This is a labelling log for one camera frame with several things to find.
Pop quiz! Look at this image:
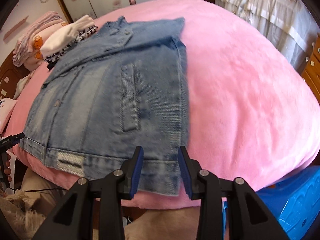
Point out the blue denim jacket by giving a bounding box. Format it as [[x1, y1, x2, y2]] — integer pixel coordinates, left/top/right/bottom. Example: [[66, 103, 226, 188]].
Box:
[[20, 17, 189, 196]]

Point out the person left hand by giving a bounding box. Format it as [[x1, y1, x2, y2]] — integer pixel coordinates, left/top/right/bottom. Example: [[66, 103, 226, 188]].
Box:
[[4, 153, 12, 182]]

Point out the blue plastic stool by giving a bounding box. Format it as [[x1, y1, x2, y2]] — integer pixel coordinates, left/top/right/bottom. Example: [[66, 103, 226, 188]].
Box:
[[223, 166, 319, 239]]

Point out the white crumpled cloth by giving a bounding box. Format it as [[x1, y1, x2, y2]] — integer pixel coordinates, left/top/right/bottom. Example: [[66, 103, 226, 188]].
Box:
[[13, 70, 35, 100]]

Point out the wooden headboard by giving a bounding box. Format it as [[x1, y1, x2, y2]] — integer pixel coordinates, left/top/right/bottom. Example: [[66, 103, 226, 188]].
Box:
[[0, 51, 30, 100]]

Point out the pink bear print quilt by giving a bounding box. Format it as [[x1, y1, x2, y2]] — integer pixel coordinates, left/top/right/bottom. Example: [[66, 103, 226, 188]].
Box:
[[23, 21, 68, 72]]

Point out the black folded garment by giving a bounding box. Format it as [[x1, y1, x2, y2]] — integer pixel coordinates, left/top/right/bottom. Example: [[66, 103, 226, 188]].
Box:
[[47, 61, 57, 70]]

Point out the striped pink folded blanket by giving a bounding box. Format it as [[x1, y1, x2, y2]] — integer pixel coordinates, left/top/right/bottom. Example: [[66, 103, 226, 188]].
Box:
[[12, 11, 63, 67]]

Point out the pink plush bed cover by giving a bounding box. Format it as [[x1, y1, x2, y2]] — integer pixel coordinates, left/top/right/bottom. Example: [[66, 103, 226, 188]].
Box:
[[4, 0, 319, 209]]

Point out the white folded garment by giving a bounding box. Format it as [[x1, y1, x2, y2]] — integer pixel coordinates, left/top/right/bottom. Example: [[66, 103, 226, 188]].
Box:
[[40, 15, 94, 59]]

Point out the black white patterned garment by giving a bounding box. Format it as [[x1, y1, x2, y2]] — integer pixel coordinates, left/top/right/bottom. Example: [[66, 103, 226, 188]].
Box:
[[43, 25, 98, 64]]

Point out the wooden drawer chest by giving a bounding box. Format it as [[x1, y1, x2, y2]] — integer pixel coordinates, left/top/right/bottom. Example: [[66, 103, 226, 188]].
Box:
[[301, 34, 320, 102]]

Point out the cream lace covered furniture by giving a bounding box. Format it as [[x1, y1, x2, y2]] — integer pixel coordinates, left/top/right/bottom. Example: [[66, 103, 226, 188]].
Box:
[[215, 0, 319, 73]]

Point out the pink wall shelf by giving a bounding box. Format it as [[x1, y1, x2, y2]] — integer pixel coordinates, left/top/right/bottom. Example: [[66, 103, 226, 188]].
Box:
[[3, 16, 28, 41]]

